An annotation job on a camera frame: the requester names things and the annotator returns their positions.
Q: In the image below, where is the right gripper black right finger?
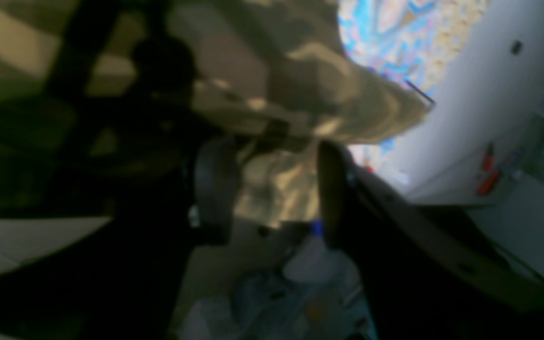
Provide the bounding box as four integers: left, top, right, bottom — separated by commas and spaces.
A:
317, 141, 544, 340

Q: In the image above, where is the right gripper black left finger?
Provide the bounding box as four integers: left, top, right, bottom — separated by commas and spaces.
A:
0, 137, 240, 340

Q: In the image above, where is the camouflage T-shirt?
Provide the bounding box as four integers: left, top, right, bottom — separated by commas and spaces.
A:
0, 0, 428, 225

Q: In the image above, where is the black hex key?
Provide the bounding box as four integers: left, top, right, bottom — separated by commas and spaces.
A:
405, 80, 436, 110

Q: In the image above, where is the patterned tile tablecloth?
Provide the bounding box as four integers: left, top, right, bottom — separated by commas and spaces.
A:
337, 0, 490, 166

